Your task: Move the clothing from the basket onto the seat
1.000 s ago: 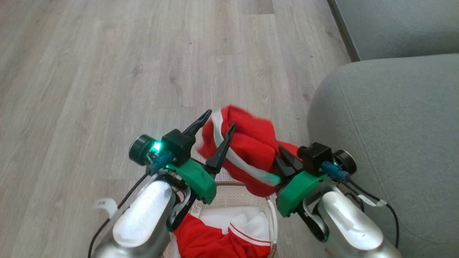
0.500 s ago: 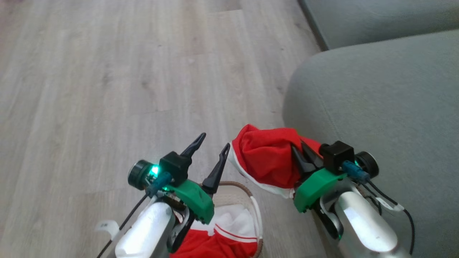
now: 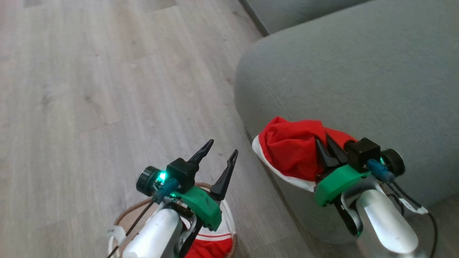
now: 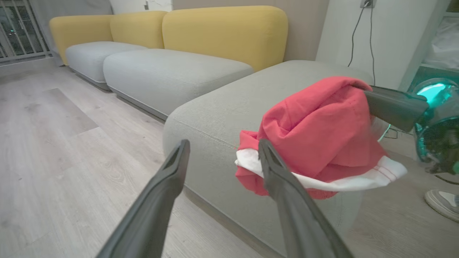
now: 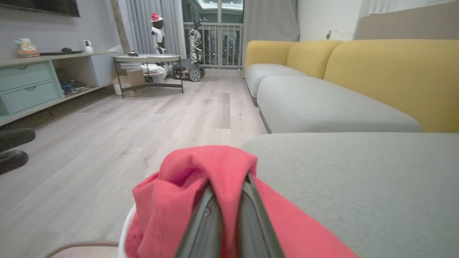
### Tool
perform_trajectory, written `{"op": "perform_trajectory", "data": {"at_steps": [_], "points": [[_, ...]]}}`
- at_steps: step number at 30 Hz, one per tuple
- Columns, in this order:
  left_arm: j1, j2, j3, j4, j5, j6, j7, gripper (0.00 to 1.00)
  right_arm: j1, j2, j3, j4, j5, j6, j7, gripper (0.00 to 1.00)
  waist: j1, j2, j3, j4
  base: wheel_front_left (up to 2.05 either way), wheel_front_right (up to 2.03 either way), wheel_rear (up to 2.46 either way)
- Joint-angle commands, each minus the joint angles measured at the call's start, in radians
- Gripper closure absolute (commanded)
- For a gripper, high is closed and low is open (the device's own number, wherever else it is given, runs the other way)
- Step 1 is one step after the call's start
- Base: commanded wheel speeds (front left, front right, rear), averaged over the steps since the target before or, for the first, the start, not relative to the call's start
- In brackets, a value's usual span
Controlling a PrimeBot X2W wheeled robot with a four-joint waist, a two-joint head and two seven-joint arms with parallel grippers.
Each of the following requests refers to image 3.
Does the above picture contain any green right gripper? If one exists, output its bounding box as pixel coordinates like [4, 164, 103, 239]
[314, 133, 372, 207]

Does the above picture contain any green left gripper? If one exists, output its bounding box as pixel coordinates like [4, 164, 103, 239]
[172, 139, 239, 232]

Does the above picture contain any red garment with white trim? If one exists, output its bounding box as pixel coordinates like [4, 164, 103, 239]
[252, 116, 359, 193]

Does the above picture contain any white laundry basket brown rim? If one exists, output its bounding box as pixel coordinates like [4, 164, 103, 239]
[108, 182, 238, 258]

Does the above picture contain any red clothing with white stripe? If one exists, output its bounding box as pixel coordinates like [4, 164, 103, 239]
[180, 214, 236, 258]

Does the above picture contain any grey fabric sofa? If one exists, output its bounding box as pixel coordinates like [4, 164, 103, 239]
[234, 0, 459, 245]

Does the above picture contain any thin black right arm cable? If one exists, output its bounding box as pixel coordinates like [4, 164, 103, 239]
[368, 159, 439, 258]

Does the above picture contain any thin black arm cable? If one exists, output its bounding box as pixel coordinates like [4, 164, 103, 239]
[107, 178, 180, 258]
[368, 159, 439, 258]

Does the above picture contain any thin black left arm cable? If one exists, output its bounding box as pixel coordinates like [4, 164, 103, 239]
[107, 178, 180, 258]

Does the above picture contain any white tag on right cable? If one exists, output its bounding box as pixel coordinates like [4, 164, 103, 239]
[399, 198, 429, 215]

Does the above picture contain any white tag on cable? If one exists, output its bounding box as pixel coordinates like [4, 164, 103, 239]
[107, 225, 127, 245]
[399, 198, 429, 215]

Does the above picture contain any white tag on left cable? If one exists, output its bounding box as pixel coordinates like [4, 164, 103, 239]
[107, 225, 127, 245]

